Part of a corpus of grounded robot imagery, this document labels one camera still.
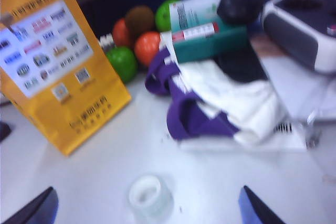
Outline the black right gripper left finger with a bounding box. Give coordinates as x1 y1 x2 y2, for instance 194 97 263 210
0 186 59 224

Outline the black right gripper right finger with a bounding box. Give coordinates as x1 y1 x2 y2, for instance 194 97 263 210
238 185 287 224

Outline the purple and white cloth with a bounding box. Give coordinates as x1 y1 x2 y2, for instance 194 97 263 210
145 48 289 147

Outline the yellow paper bag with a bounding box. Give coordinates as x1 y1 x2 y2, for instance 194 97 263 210
0 0 132 157

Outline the green ball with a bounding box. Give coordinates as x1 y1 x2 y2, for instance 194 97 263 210
106 46 138 83
154 0 182 33

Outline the brown ball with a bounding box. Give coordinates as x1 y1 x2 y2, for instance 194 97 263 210
124 5 155 37

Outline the white printed carton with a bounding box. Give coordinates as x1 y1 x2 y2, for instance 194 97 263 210
169 0 229 36

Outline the orange ball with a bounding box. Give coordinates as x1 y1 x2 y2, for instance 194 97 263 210
134 31 165 68
112 18 135 49

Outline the teal box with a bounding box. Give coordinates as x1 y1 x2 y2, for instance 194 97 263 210
172 0 269 63

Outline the black and white small object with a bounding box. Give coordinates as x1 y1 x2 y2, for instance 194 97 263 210
98 33 115 51

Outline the black rounded object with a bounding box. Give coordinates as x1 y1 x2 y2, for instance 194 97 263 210
216 0 265 25

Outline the white and grey appliance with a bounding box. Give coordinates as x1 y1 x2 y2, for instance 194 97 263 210
258 0 336 74

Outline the red and white tube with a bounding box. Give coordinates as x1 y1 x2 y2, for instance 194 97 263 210
172 22 220 42

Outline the transparent tape roll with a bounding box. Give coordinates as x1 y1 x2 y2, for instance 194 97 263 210
128 173 174 222

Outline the black flat pad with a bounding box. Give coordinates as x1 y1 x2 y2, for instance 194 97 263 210
215 45 269 83

